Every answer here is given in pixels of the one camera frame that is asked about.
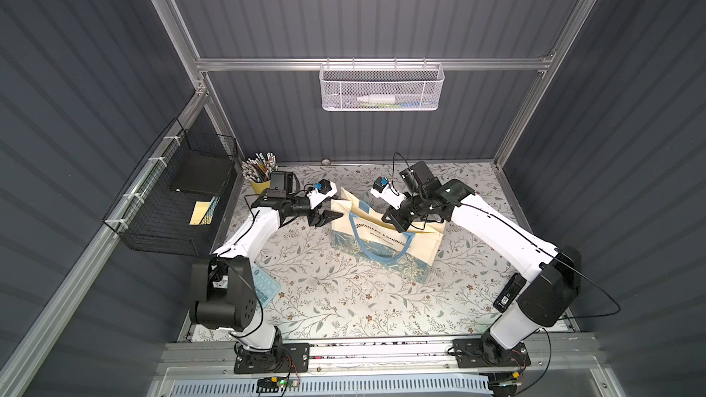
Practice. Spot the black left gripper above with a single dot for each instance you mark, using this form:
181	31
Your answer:
314	212

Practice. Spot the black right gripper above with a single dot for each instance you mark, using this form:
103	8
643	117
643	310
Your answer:
403	211

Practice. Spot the cream canvas tote bag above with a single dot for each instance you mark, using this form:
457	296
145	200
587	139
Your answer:
360	231

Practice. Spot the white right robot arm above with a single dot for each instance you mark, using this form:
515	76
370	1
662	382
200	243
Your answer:
546	282

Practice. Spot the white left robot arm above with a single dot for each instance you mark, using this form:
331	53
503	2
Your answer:
223	289

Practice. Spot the yellow pencil cup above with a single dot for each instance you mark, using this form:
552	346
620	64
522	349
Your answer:
259	186

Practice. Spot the floral patterned table mat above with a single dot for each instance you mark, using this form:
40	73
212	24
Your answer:
326	293

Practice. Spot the bundle of pencils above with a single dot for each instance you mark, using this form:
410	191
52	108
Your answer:
259	168

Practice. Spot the teal desk calculator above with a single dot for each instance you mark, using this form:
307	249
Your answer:
267	288

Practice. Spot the black handheld scanner device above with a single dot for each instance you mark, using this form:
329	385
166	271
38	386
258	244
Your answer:
510	292

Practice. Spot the white bottle in basket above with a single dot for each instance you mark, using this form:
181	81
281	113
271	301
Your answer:
377	100

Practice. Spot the yellow sticky note pad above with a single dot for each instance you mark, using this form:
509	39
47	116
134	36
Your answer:
201	214

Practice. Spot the black notebook in basket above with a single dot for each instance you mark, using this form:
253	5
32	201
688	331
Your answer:
202	174

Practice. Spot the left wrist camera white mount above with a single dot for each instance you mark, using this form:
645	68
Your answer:
320	192

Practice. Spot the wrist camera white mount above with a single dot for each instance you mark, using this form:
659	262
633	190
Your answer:
383	189
320	192

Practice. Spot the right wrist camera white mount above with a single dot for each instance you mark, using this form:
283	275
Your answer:
383	189

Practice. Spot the white wire wall basket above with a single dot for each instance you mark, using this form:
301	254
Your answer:
417	85

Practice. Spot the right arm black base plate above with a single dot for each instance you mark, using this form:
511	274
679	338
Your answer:
479	353

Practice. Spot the black wire side basket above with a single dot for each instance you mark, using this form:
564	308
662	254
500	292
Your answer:
149	217

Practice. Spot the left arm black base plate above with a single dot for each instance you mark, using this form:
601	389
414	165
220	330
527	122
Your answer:
281	359

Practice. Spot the white perforated cable duct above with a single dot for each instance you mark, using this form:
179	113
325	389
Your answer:
446	384

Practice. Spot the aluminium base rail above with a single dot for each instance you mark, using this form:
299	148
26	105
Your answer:
382	355

